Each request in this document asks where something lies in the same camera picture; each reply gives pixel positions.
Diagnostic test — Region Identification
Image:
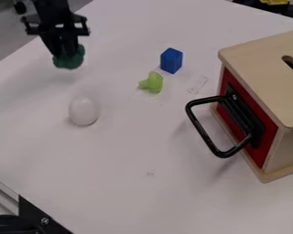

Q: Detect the cabinet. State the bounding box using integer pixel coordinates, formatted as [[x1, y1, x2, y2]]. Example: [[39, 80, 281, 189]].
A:
[[209, 28, 293, 184]]

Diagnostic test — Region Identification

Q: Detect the dark green toy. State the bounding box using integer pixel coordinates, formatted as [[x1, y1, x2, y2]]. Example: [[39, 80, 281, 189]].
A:
[[50, 43, 88, 70]]

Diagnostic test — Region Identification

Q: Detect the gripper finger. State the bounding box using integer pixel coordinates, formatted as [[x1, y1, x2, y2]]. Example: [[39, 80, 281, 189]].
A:
[[38, 31, 64, 58], [61, 30, 81, 53]]

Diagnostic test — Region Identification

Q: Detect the drawer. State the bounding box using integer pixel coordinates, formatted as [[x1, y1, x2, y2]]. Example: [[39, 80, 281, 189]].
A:
[[184, 67, 280, 170]]

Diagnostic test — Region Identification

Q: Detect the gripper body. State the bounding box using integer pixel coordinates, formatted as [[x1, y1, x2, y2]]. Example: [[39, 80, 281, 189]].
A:
[[20, 12, 92, 37]]

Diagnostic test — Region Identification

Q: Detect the light green toy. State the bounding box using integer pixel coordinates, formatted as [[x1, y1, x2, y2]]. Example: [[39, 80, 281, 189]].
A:
[[136, 70, 166, 95]]

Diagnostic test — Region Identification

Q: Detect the white toy egg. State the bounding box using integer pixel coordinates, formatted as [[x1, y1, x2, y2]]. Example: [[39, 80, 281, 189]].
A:
[[67, 95, 102, 127]]

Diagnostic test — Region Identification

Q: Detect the blue block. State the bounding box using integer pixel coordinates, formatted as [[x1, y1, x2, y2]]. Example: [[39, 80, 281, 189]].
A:
[[158, 47, 185, 75]]

